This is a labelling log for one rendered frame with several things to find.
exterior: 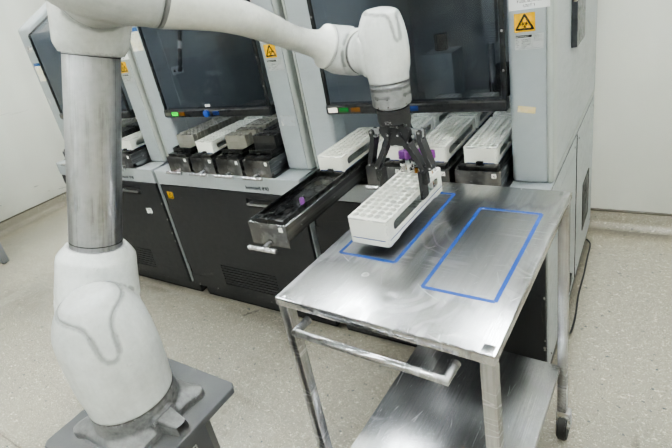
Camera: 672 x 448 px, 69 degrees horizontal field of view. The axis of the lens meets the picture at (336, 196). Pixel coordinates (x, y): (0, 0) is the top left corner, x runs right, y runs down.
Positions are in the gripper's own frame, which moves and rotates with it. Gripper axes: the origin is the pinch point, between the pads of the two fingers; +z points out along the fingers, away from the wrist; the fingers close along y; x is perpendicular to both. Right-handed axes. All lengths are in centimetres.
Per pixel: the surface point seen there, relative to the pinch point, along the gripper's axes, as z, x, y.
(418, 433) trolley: 62, -19, 5
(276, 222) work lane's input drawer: 8.3, -11.6, -34.1
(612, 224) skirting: 88, 152, 28
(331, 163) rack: 5.3, 22.7, -38.6
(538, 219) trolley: 7.6, 5.2, 29.8
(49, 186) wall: 69, 75, -392
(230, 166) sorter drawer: 12, 28, -94
